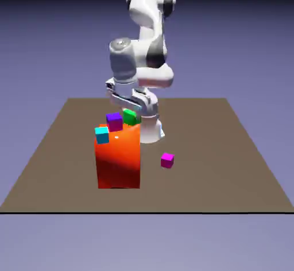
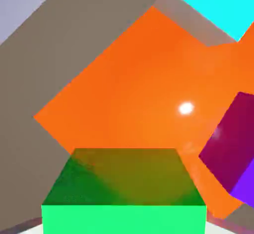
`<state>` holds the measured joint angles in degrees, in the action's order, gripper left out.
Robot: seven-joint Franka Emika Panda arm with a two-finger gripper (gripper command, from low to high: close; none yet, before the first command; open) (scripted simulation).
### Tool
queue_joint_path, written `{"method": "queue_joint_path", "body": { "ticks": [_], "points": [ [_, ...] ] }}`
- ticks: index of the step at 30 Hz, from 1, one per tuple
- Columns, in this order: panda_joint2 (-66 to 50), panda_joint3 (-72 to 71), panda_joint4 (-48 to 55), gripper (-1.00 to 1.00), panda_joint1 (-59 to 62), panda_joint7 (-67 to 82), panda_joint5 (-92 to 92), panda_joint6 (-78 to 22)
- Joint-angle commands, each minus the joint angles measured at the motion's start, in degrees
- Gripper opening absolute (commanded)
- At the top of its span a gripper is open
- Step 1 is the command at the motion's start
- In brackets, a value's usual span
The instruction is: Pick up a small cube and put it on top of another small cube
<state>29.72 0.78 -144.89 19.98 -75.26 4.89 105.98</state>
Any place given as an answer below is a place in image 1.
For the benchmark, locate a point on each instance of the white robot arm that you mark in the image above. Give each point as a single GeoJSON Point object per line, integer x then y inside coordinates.
{"type": "Point", "coordinates": [147, 34]}

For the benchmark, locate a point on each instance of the small purple cube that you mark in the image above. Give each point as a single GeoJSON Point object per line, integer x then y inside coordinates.
{"type": "Point", "coordinates": [114, 121]}

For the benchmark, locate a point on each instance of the small green cube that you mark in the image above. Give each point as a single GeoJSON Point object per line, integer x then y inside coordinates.
{"type": "Point", "coordinates": [129, 117]}

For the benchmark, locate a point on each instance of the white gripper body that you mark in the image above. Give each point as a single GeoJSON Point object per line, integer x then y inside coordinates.
{"type": "Point", "coordinates": [125, 101]}

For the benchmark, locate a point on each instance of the small magenta cube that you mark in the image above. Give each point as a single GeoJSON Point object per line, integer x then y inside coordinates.
{"type": "Point", "coordinates": [167, 160]}

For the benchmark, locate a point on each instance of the large orange box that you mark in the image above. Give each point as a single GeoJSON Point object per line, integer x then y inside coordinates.
{"type": "Point", "coordinates": [119, 156]}

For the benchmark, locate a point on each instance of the small cyan cube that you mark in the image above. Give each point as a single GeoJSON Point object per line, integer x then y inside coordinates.
{"type": "Point", "coordinates": [102, 134]}

